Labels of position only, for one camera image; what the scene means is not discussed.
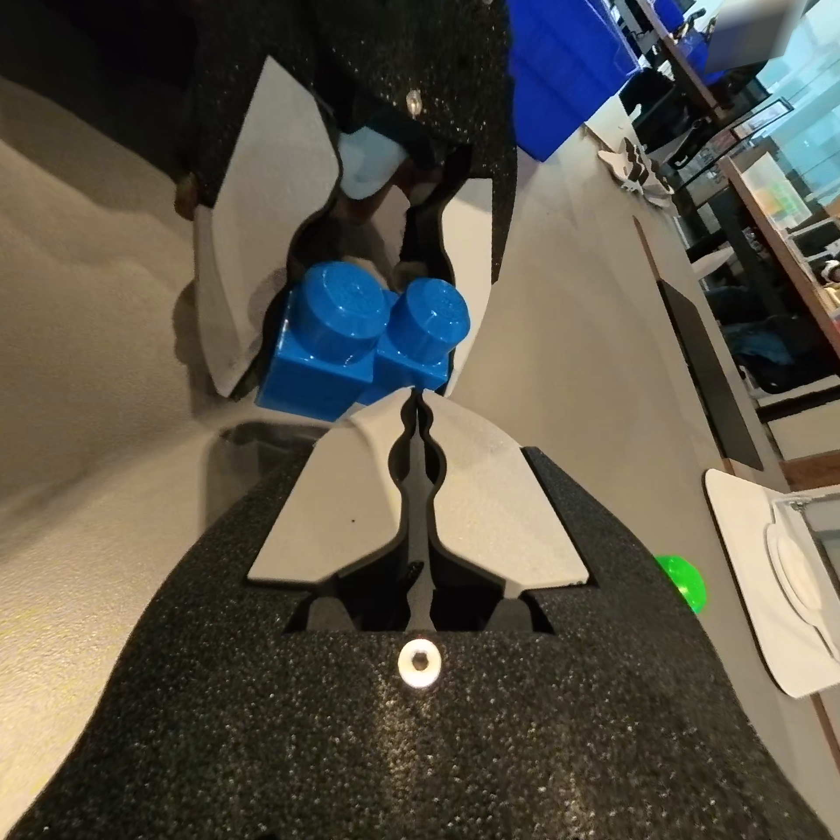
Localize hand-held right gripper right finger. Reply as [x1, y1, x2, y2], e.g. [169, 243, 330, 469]
[419, 390, 590, 593]

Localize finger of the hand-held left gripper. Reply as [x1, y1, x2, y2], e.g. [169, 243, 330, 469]
[192, 54, 345, 399]
[399, 177, 496, 398]

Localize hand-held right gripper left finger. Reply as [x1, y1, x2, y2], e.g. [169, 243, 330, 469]
[246, 387, 421, 586]

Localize blue single-stud mega block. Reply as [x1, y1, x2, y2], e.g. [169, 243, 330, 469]
[256, 261, 395, 422]
[357, 279, 473, 404]

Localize green two-stud mega block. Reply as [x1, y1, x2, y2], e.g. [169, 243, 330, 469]
[653, 554, 711, 616]

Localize blue plastic bin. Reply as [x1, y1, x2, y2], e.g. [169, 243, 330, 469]
[508, 0, 647, 76]
[512, 52, 621, 163]

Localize white and black wavy parts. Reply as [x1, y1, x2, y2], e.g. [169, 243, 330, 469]
[597, 134, 677, 210]

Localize black chair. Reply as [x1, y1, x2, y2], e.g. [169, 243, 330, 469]
[620, 66, 698, 173]

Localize white plastic tray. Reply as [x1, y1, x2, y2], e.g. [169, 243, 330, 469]
[704, 468, 840, 700]

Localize black flat panel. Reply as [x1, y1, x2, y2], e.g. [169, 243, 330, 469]
[656, 279, 765, 472]

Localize wooden desk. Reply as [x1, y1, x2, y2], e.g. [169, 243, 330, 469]
[718, 157, 840, 342]

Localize white round-plate fixture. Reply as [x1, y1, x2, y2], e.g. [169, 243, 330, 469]
[764, 492, 840, 651]

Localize blue cloth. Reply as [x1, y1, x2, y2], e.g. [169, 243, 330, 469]
[728, 322, 796, 370]

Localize clear storage box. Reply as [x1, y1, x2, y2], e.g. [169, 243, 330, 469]
[742, 154, 816, 232]

